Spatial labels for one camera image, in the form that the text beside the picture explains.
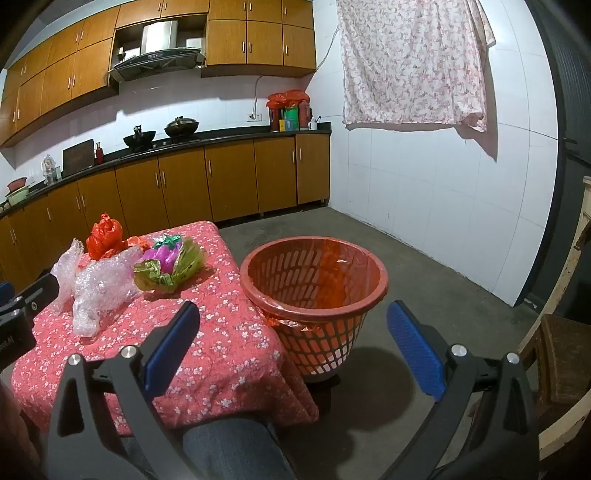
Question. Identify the person's right leg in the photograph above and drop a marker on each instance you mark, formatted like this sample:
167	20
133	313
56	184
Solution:
221	447

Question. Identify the black wok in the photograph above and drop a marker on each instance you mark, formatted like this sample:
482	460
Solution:
138	140

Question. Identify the red plastic bag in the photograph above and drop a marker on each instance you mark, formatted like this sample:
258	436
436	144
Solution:
104	235

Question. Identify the clear plastic jar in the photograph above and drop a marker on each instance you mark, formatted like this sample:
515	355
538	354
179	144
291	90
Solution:
49	170

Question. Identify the pale wooden frame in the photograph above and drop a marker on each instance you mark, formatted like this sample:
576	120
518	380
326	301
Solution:
561	281

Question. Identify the white wall socket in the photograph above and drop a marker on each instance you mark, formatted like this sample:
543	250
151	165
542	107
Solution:
255	117

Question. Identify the red bottle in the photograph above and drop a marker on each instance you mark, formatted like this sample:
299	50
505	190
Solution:
99	156

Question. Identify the purple plastic bag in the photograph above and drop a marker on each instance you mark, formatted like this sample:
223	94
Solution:
161	256

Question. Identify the red bag with bottles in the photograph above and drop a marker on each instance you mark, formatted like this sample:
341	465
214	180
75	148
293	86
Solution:
288	98

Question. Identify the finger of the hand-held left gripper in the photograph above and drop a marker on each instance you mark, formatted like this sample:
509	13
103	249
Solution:
39	293
5	291

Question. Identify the red basin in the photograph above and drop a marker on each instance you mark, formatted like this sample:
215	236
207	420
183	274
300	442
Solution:
17	183

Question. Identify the black kitchen countertop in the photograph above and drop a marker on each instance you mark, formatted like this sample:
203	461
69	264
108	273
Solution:
231	137

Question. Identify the steel range hood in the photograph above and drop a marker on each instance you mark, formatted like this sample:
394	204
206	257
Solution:
157	60

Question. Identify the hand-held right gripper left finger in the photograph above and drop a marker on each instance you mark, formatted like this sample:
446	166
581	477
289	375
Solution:
171	341

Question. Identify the small bubble wrap piece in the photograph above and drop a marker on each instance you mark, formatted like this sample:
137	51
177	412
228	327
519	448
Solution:
64	272

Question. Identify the large bubble wrap piece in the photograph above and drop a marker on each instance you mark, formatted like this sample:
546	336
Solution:
101	286

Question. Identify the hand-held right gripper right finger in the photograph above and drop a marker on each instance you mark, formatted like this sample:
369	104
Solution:
415	350

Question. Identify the black pot with lid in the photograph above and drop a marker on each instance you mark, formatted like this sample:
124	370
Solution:
181	128

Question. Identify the orange plastic basket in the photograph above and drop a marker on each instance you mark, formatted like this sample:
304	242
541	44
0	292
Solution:
323	355

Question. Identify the red floral tablecloth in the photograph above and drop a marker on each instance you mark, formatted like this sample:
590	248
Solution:
221	332

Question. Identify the olive foil wrapper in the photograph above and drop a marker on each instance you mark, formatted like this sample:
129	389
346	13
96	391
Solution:
184	263

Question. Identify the wooden upper cabinets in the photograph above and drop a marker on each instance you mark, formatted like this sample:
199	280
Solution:
69	60

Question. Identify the wooden lower cabinets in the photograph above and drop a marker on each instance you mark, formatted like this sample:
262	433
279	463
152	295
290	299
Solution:
184	184

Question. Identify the dark cutting board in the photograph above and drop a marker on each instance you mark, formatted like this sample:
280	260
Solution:
78	159

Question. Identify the green box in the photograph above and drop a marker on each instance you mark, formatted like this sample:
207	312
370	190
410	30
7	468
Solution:
291	119

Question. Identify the wooden cabinets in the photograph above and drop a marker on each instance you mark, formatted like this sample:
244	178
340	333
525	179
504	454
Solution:
184	184
69	60

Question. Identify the pink floral hanging sheet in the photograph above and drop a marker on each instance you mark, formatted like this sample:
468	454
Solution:
406	69

